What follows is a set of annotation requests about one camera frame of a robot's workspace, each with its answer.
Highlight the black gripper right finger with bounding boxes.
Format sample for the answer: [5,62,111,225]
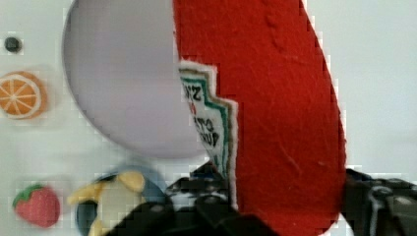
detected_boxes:
[341,168,417,236]

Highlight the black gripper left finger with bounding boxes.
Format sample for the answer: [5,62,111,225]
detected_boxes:
[105,162,279,236]

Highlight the red plush ketchup bottle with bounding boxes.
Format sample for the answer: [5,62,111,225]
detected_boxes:
[173,0,346,236]

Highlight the lilac round plate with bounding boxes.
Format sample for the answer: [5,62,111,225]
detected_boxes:
[63,0,206,158]

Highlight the yellow peeled banana toy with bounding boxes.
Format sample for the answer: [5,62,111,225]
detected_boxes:
[67,171,146,236]

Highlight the red strawberry toy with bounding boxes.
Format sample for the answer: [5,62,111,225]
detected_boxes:
[13,184,61,228]

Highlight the orange slice toy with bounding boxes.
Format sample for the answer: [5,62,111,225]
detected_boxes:
[0,71,47,120]

